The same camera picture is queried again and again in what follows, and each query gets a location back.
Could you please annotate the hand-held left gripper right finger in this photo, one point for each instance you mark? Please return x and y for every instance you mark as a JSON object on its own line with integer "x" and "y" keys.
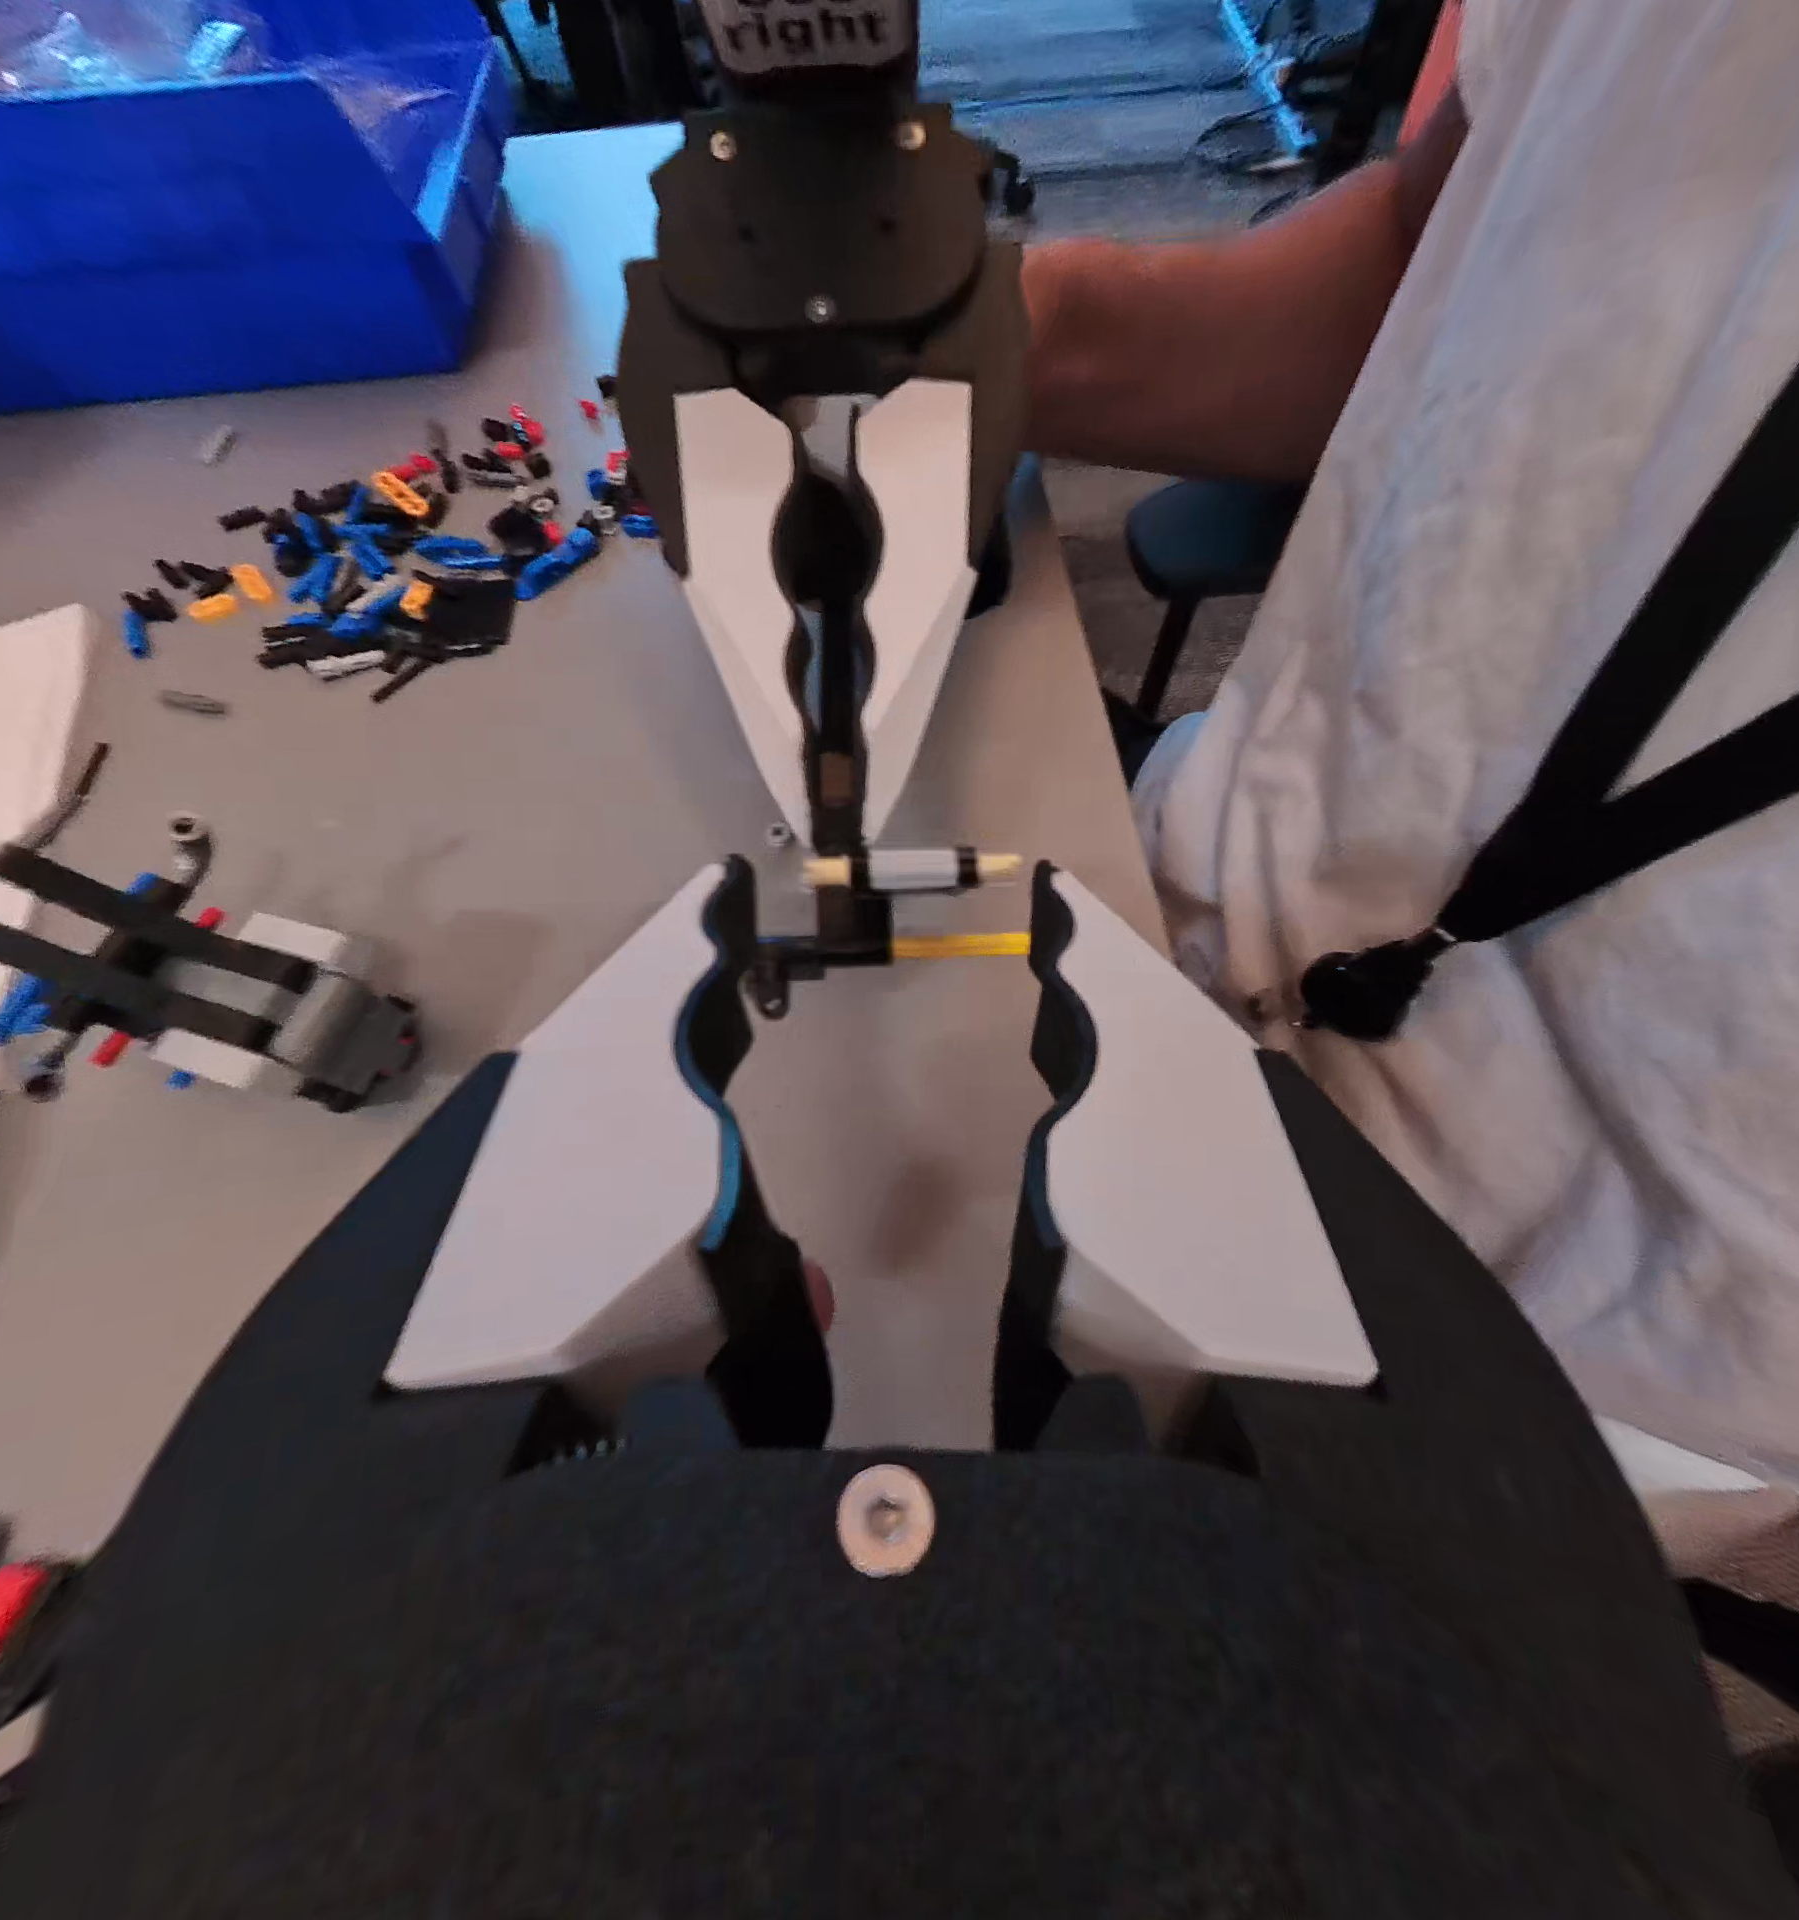
{"x": 1199, "y": 1169}

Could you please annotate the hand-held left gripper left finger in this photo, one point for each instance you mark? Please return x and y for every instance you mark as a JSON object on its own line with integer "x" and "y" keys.
{"x": 569, "y": 1169}

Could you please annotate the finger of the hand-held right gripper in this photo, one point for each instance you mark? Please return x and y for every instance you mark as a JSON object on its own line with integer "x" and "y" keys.
{"x": 733, "y": 554}
{"x": 920, "y": 554}

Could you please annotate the small black yellow lego assembly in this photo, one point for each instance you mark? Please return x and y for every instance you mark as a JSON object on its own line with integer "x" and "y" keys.
{"x": 854, "y": 922}

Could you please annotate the person's right forearm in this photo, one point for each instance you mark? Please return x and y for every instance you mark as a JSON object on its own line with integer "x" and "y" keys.
{"x": 1184, "y": 346}

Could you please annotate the pile of loose lego pieces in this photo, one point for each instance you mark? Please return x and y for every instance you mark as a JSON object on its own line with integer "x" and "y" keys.
{"x": 375, "y": 569}

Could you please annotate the grey black lego model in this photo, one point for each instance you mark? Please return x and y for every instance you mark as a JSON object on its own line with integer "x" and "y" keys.
{"x": 224, "y": 990}

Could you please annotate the small grey lego pin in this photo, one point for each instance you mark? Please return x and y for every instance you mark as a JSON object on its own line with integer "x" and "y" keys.
{"x": 216, "y": 442}
{"x": 193, "y": 703}

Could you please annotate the black stool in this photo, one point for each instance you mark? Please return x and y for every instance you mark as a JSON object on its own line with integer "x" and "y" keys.
{"x": 1213, "y": 533}

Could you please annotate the blue plastic bin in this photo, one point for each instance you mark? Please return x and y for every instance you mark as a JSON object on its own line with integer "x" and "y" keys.
{"x": 208, "y": 239}

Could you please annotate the clear plastic bag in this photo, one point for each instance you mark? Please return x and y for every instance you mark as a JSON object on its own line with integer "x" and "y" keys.
{"x": 90, "y": 44}

